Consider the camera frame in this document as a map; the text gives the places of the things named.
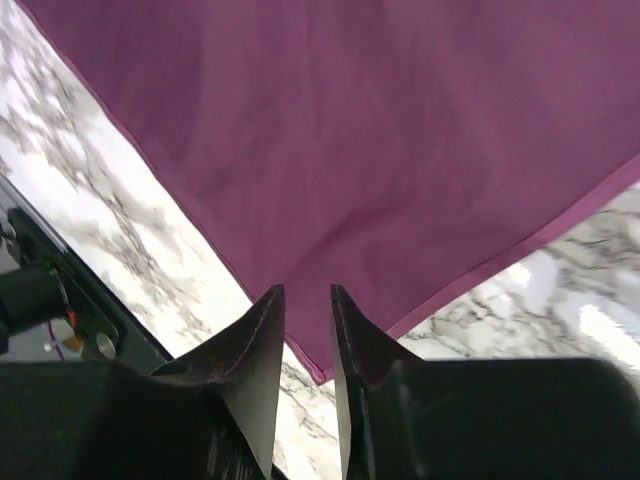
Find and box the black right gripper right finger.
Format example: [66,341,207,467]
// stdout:
[331,285,425,479]

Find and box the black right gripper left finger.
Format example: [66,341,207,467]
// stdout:
[152,285,285,470]

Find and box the purple cloth napkin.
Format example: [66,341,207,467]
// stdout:
[23,1,639,383]

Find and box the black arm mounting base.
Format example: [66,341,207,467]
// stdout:
[1,178,172,373]

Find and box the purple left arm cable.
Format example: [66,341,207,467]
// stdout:
[41,319,71,361]

